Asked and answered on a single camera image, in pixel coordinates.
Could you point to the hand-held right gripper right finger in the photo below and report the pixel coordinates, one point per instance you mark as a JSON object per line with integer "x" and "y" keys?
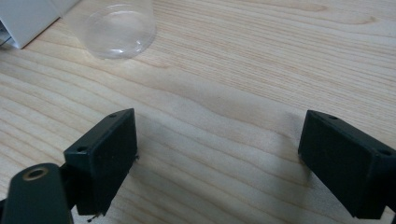
{"x": 345, "y": 165}

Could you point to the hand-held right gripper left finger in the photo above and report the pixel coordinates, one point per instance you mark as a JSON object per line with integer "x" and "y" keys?
{"x": 101, "y": 165}

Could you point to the clear plastic cup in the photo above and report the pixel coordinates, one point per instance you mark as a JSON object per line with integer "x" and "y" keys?
{"x": 120, "y": 29}

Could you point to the white box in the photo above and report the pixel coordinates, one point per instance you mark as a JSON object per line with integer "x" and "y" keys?
{"x": 26, "y": 18}

